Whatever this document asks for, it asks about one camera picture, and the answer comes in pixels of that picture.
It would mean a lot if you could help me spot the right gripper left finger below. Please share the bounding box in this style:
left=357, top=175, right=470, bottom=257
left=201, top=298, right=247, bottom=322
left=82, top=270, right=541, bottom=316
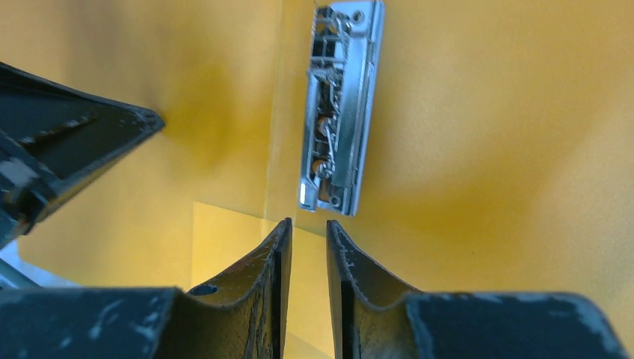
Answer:
left=1, top=218, right=292, bottom=358

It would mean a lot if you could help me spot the orange plastic clip folder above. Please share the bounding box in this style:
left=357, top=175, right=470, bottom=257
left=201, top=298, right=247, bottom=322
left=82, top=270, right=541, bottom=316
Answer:
left=1, top=1, right=633, bottom=358

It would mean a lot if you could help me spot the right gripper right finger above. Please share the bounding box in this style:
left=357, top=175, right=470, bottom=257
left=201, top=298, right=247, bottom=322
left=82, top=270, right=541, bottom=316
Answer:
left=326, top=220, right=628, bottom=358

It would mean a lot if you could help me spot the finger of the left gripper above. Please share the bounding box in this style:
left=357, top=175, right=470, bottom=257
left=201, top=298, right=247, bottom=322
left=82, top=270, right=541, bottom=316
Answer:
left=1, top=64, right=165, bottom=247

